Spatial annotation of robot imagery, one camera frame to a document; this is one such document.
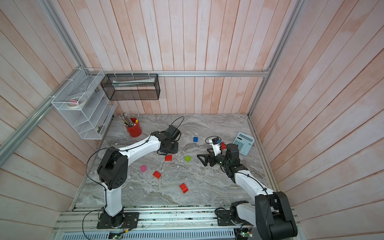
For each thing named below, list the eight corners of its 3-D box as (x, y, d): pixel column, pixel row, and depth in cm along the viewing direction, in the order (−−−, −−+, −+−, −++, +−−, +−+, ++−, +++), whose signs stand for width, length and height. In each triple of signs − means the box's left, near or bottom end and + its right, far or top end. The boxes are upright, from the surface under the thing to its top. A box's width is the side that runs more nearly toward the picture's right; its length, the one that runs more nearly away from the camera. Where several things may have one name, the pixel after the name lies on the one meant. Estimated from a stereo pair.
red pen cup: (130, 138, 108) (124, 127, 99) (133, 128, 114) (128, 117, 104) (140, 138, 108) (135, 127, 99) (142, 128, 114) (138, 117, 104)
